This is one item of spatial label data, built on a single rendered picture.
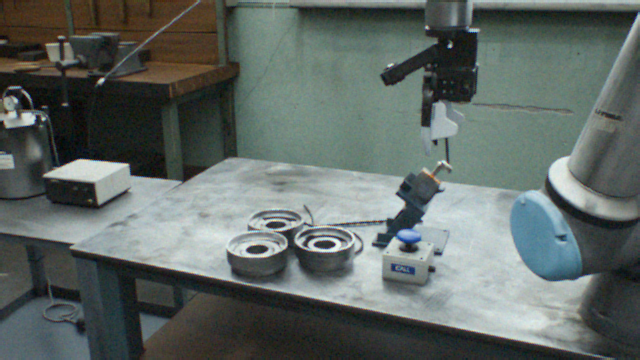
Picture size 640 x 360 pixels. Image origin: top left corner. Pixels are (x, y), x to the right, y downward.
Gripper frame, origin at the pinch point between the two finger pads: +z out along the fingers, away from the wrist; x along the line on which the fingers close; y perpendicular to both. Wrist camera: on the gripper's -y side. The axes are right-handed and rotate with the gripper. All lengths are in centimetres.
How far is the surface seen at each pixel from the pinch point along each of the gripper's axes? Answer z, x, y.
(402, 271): 16.8, -16.8, -0.1
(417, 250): 14.2, -13.6, 1.5
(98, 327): 55, 0, -79
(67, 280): 98, 79, -167
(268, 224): 16.4, -7.6, -28.1
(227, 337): 44, -8, -39
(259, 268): 16.9, -23.5, -22.4
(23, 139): 14, 17, -112
